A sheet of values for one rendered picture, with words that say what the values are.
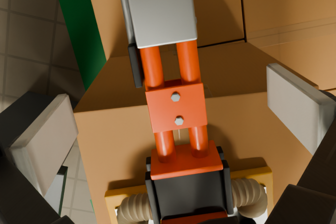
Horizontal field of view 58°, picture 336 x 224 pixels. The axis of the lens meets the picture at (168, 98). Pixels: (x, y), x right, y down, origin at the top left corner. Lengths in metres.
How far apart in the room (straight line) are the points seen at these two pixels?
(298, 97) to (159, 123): 0.20
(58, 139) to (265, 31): 0.78
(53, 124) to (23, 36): 1.37
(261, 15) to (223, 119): 0.46
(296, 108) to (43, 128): 0.13
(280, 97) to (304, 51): 0.78
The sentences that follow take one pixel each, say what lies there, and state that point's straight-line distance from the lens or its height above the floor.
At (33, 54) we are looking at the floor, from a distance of 1.54.
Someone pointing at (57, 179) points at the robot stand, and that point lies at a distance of 0.83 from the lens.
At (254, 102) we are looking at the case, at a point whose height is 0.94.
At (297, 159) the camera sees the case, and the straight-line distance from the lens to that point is 0.58.
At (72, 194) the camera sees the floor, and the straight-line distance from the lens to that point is 1.82.
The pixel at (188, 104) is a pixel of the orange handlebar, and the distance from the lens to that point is 0.33.
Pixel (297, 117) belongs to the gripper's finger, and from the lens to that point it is 0.17.
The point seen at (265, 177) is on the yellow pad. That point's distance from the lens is 0.55.
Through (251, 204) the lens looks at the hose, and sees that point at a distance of 0.50.
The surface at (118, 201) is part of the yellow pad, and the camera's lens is 0.55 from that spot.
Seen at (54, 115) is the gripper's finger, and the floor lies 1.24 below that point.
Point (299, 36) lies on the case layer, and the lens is 0.95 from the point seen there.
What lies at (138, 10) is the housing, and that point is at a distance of 0.30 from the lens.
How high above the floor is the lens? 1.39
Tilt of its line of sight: 70 degrees down
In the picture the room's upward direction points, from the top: 175 degrees clockwise
